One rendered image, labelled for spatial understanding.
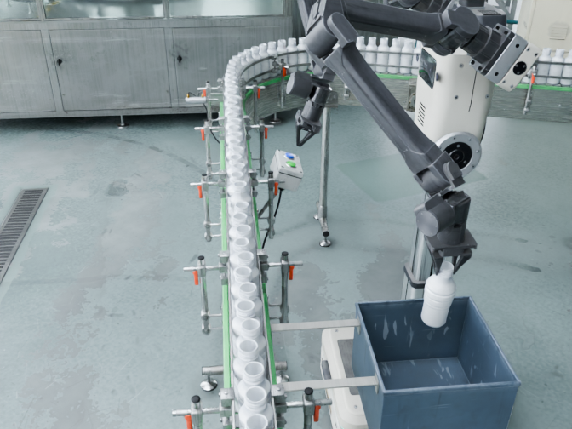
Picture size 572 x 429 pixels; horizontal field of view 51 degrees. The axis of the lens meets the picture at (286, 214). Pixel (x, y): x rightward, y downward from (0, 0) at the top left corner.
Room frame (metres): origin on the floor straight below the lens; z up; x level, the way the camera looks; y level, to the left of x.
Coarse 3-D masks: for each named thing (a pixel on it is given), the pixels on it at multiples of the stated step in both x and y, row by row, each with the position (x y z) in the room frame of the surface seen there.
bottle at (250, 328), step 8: (248, 320) 0.92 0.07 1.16; (256, 320) 0.92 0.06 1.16; (248, 328) 0.92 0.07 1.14; (256, 328) 0.90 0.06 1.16; (240, 336) 0.91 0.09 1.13; (248, 336) 0.89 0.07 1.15; (256, 336) 0.89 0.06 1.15; (264, 344) 0.90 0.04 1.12; (264, 352) 0.90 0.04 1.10; (264, 360) 0.90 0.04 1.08
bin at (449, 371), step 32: (352, 320) 1.20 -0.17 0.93; (384, 320) 1.25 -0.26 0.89; (416, 320) 1.26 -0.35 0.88; (448, 320) 1.27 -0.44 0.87; (480, 320) 1.19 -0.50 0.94; (352, 352) 1.24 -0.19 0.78; (384, 352) 1.25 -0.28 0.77; (416, 352) 1.26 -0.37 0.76; (448, 352) 1.27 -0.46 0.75; (480, 352) 1.15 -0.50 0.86; (288, 384) 0.98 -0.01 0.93; (320, 384) 0.98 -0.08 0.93; (352, 384) 0.98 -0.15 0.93; (384, 384) 1.17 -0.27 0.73; (416, 384) 1.17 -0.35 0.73; (448, 384) 1.17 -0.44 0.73; (480, 384) 0.96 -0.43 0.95; (512, 384) 0.97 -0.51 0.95; (384, 416) 0.94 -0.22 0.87; (416, 416) 0.95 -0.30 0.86; (448, 416) 0.96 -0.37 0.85; (480, 416) 0.96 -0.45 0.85
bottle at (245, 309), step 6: (246, 300) 0.98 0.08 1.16; (240, 306) 0.98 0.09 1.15; (246, 306) 0.98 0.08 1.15; (252, 306) 0.97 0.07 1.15; (240, 312) 0.95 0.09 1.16; (246, 312) 0.95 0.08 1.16; (252, 312) 0.96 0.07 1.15; (234, 318) 0.97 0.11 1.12; (240, 318) 0.95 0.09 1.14; (246, 318) 0.95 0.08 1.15; (258, 318) 0.97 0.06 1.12; (234, 324) 0.96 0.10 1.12; (240, 324) 0.95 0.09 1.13; (234, 330) 0.95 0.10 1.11; (240, 330) 0.94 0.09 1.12; (234, 336) 0.95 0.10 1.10; (234, 342) 0.95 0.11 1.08; (234, 348) 0.95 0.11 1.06; (234, 354) 0.95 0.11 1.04
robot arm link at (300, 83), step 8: (296, 72) 1.73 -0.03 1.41; (304, 72) 1.73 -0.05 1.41; (328, 72) 1.73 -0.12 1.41; (296, 80) 1.71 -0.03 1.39; (304, 80) 1.72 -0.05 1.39; (320, 80) 1.75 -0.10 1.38; (328, 80) 1.73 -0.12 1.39; (288, 88) 1.73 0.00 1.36; (296, 88) 1.70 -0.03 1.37; (304, 88) 1.70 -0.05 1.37; (304, 96) 1.71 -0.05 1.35
